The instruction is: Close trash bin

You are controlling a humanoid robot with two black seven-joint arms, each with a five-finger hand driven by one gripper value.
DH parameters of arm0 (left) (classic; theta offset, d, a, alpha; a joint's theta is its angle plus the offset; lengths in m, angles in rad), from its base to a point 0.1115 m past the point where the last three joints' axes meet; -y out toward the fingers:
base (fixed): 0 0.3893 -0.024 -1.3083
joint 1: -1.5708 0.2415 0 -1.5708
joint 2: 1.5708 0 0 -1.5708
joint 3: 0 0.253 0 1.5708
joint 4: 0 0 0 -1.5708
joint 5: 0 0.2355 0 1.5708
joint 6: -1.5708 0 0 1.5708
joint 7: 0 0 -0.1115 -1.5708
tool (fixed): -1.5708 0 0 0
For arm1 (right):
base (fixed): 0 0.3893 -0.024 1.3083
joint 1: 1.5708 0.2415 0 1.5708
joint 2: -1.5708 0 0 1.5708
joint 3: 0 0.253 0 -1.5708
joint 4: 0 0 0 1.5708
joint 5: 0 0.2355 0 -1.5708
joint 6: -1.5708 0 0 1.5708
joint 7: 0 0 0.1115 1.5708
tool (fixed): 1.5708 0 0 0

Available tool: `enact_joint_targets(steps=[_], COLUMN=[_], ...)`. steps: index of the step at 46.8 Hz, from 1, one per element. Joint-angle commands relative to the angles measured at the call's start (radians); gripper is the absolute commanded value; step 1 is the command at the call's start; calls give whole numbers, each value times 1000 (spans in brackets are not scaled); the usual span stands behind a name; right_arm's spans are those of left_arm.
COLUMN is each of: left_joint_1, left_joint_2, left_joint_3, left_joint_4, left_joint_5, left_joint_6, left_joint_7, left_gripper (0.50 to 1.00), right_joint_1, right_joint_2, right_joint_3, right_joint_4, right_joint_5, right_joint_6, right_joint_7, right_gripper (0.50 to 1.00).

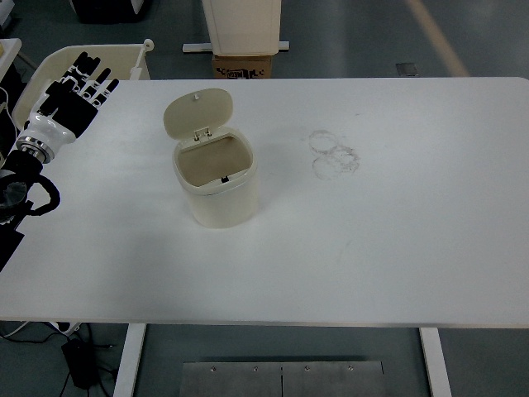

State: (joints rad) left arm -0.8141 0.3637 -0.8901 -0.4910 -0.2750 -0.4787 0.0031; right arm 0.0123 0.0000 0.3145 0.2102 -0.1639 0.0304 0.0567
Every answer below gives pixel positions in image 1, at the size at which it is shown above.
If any grey metal plate with screws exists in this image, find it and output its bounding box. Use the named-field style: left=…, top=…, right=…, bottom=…
left=181, top=361, right=386, bottom=397

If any black floor cable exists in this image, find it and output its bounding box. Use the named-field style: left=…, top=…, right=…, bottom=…
left=0, top=329, right=64, bottom=345

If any brown cardboard box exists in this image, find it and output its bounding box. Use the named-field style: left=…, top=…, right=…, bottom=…
left=212, top=53, right=274, bottom=79

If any white cable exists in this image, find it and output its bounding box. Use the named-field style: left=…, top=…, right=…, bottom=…
left=0, top=320, right=26, bottom=339

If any white table leg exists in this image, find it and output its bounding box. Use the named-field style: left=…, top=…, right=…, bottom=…
left=418, top=327, right=455, bottom=397
left=112, top=323, right=147, bottom=397

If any black case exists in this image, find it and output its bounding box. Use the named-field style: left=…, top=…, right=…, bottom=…
left=69, top=0, right=160, bottom=25

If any small cream lidded trash bin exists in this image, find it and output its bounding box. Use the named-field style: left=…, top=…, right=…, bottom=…
left=163, top=88, right=260, bottom=230

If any black power adapter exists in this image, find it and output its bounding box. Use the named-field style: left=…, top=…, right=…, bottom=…
left=60, top=337, right=99, bottom=390

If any white side table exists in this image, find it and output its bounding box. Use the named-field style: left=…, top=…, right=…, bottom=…
left=0, top=37, right=23, bottom=82

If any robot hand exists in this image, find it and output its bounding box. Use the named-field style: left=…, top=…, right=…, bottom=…
left=24, top=50, right=121, bottom=149

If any grey metal base bar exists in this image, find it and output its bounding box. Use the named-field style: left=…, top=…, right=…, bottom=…
left=182, top=40, right=291, bottom=53

